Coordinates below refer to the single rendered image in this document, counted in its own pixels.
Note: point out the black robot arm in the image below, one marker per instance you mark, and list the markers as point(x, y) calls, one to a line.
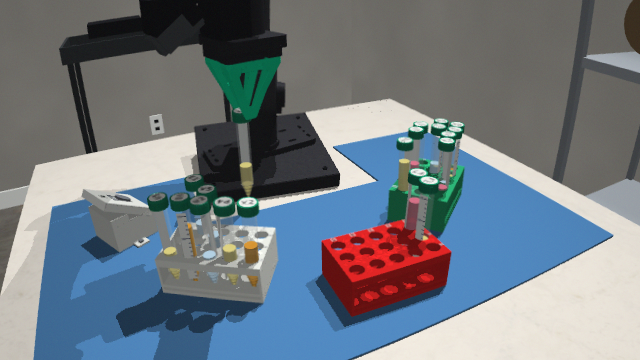
point(168, 23)

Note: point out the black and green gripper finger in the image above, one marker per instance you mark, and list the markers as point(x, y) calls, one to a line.
point(249, 82)
point(232, 74)

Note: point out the blue bench mat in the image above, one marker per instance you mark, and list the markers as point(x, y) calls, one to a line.
point(100, 304)

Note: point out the red tube rack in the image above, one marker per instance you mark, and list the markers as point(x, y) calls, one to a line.
point(435, 261)

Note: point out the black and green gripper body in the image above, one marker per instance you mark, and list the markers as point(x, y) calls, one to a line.
point(243, 48)

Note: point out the green tube rack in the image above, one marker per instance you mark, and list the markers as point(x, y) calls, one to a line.
point(443, 199)

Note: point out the white test tube rack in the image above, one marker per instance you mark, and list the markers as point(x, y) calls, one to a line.
point(264, 268)

